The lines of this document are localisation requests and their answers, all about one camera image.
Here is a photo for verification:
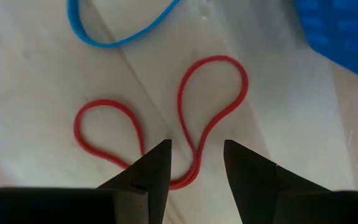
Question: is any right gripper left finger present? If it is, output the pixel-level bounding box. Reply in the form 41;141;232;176
98;139;173;224

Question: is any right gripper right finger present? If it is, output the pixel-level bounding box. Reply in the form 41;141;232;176
224;139;331;224

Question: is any red rubber band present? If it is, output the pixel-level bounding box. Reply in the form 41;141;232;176
73;55;250;191

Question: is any blue rubber band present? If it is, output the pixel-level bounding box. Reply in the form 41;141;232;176
66;0;181;49

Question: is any blue plastic basket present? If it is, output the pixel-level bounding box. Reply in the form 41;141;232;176
293;0;358;85

